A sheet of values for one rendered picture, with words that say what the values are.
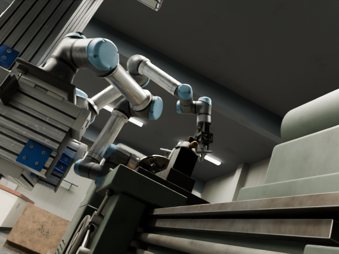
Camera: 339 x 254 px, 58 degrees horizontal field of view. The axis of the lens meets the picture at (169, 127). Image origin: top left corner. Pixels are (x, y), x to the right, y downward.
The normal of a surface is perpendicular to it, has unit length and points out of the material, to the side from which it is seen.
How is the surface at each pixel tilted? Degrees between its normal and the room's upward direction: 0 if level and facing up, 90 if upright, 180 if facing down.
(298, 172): 90
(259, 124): 90
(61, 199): 90
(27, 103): 90
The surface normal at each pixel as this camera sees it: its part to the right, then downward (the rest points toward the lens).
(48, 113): 0.27, -0.31
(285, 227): -0.86, -0.47
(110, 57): 0.79, 0.07
